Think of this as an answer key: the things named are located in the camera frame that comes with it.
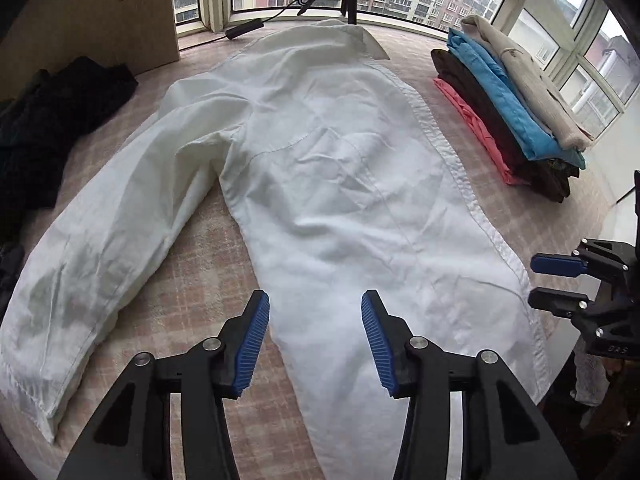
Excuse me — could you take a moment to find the pink plaid mat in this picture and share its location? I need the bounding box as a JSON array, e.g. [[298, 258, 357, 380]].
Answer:
[[0, 25, 616, 480]]

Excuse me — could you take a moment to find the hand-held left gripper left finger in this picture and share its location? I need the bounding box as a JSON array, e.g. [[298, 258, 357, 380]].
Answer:
[[57, 290, 271, 480]]

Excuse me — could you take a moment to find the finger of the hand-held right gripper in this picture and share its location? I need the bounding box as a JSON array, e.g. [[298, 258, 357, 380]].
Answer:
[[527, 287, 593, 318], [531, 252, 588, 278]]

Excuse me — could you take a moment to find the brown folded garment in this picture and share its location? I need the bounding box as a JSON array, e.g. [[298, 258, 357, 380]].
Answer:
[[431, 49, 581, 203]]

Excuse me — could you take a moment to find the white shirt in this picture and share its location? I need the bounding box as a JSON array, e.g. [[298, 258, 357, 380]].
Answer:
[[0, 19, 548, 480]]

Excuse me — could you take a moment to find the black knit garment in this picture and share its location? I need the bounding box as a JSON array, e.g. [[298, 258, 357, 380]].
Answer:
[[0, 56, 139, 211]]

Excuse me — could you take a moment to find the pink folded garment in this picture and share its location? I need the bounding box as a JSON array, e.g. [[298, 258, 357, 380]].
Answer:
[[433, 77, 526, 186]]

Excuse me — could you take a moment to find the black ring light cable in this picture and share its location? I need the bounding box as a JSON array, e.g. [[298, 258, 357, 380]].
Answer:
[[180, 0, 331, 51]]

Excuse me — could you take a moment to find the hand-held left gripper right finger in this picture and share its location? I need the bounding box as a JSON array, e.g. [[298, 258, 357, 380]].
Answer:
[[361, 289, 578, 480]]

